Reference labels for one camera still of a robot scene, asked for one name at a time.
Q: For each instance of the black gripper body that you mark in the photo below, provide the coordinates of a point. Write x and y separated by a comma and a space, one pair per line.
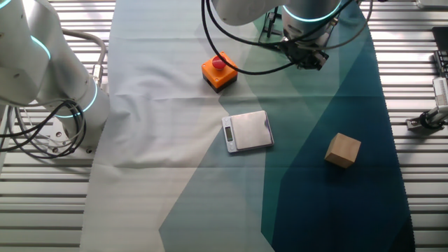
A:
302, 56

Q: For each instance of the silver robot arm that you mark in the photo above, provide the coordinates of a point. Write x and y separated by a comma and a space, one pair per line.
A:
52, 70

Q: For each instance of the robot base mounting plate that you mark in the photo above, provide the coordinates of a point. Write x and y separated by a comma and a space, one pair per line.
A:
57, 134

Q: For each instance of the orange emergency stop button box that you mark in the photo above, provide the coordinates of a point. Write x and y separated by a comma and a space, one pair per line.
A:
224, 75

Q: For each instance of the silver digital kitchen scale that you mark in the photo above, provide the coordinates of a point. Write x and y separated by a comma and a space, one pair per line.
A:
250, 131

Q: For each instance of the wooden cube block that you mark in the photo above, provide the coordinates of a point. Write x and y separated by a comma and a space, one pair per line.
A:
343, 150

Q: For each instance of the black flat panel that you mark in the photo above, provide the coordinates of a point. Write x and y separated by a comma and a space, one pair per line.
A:
441, 38

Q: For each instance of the teal white blue tablecloth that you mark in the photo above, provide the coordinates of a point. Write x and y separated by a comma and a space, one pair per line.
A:
157, 140

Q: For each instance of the small camera mount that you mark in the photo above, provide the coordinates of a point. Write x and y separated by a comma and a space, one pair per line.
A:
425, 120

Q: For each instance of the small silver camera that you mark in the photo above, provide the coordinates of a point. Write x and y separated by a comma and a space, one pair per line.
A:
441, 91

